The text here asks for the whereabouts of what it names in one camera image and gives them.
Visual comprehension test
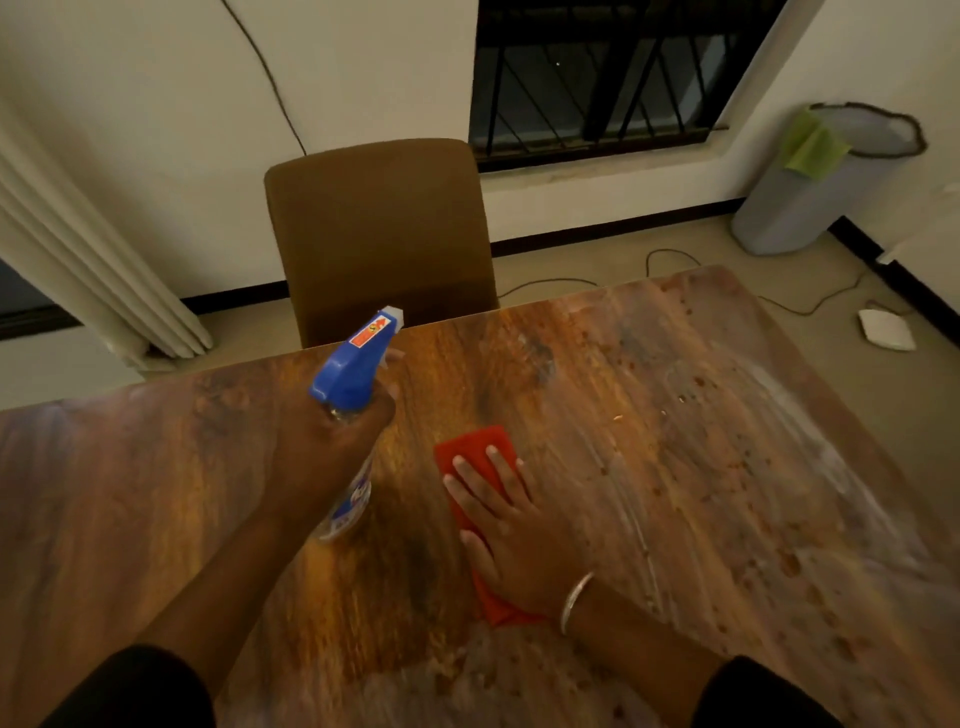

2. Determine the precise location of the thin black wall cable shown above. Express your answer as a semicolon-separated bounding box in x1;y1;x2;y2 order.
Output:
219;0;309;158

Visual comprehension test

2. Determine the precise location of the window with black grille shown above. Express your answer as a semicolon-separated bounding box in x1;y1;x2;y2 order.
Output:
468;0;789;174

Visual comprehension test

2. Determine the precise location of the red cleaning cloth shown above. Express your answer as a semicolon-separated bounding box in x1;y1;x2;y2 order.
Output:
433;425;547;628

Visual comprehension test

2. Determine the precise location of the person's right forearm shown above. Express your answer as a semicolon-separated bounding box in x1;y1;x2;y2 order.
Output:
564;577;732;728

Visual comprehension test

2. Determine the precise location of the black left sleeve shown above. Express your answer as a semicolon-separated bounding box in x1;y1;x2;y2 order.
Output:
41;645;219;728

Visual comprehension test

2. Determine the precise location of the brown upholstered chair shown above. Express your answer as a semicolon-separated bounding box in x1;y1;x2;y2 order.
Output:
264;138;501;350

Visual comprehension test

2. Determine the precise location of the white power adapter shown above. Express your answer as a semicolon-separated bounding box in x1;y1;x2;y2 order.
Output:
857;307;918;353

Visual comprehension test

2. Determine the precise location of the black floor cable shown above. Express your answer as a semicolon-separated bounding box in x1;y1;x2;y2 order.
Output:
498;248;871;318

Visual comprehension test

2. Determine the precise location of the person's left forearm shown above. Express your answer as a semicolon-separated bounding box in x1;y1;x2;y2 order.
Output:
135;480;339;699

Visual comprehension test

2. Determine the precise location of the white curtain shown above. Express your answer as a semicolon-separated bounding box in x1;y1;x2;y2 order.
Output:
0;97;216;375

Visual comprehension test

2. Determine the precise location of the blue-topped spray bottle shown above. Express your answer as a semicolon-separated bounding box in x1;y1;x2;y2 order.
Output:
309;305;406;543

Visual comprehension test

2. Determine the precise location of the person's left hand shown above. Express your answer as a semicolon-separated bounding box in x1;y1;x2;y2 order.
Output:
258;375;398;530

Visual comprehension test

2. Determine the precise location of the black sleeve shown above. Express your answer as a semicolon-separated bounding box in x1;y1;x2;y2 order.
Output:
41;645;219;728
690;655;846;728

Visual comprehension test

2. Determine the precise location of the black right sleeve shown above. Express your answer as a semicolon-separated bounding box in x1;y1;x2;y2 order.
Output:
690;655;846;728

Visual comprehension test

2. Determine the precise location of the green cloth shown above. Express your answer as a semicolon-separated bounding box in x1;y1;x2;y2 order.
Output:
780;110;853;182

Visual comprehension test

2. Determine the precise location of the grey waste bin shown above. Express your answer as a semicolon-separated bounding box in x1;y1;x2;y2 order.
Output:
731;101;930;258

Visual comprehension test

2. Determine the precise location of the person's right hand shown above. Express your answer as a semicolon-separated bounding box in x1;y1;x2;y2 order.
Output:
442;446;591;624

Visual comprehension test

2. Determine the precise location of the silver bangle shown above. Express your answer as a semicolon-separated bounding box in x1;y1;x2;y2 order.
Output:
559;571;596;636

